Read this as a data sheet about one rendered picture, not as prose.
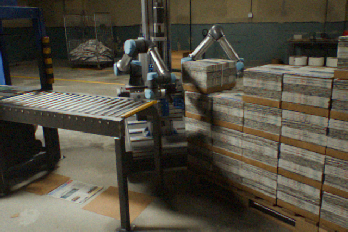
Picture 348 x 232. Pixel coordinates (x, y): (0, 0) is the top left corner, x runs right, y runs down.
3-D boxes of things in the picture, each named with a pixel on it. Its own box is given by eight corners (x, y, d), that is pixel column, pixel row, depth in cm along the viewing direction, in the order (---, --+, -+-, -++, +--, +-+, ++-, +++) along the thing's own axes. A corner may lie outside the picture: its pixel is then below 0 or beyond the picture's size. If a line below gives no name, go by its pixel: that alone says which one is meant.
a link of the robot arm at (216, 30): (217, 22, 286) (247, 66, 290) (218, 22, 296) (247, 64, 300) (206, 29, 289) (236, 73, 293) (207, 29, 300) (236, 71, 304)
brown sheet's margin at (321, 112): (306, 97, 228) (307, 92, 227) (350, 104, 208) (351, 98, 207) (280, 108, 202) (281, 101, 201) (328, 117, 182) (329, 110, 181)
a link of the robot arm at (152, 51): (151, 46, 270) (174, 86, 244) (139, 46, 265) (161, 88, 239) (154, 35, 262) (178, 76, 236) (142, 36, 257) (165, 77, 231)
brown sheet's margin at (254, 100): (269, 92, 249) (269, 86, 248) (305, 97, 229) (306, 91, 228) (241, 100, 224) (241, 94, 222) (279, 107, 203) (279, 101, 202)
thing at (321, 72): (308, 67, 222) (308, 65, 222) (353, 70, 202) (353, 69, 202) (281, 74, 197) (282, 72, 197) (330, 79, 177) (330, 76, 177)
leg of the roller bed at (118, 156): (131, 227, 222) (125, 136, 206) (126, 232, 217) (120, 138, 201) (124, 225, 225) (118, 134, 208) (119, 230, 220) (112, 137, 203)
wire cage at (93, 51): (115, 67, 1031) (111, 12, 989) (99, 70, 959) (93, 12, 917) (86, 65, 1083) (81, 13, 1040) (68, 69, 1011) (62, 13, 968)
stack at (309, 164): (213, 166, 310) (213, 83, 290) (340, 217, 228) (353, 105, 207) (185, 180, 285) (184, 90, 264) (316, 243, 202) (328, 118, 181)
